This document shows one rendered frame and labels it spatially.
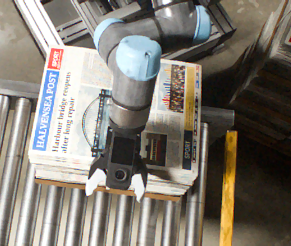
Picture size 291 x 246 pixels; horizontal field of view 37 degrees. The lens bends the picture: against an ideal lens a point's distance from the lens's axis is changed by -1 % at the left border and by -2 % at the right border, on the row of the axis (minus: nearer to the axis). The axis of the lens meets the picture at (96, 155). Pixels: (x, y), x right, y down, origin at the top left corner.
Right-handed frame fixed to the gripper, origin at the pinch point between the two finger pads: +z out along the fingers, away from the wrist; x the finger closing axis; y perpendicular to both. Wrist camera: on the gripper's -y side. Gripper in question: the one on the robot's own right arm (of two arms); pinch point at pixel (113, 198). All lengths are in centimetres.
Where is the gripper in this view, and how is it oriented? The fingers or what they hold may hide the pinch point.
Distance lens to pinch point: 93.3
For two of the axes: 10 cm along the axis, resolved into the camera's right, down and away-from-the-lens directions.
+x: -9.9, -1.4, 0.1
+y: 1.0, -6.5, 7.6
